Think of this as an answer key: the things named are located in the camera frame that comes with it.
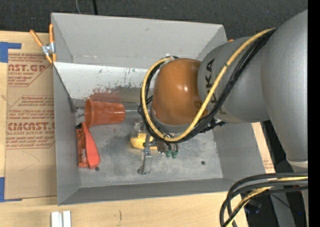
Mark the grey metal bin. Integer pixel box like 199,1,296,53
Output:
50,12,266,206

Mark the yellow sponge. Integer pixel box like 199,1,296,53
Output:
130,132,158,151

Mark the brown cardboard board red print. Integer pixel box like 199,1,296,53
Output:
0,30,58,201

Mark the red flat box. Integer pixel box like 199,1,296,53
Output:
75,126,90,169

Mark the orange plastic cup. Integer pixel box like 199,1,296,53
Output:
84,98,126,128

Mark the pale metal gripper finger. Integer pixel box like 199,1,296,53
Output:
134,121,147,134
140,145,154,175

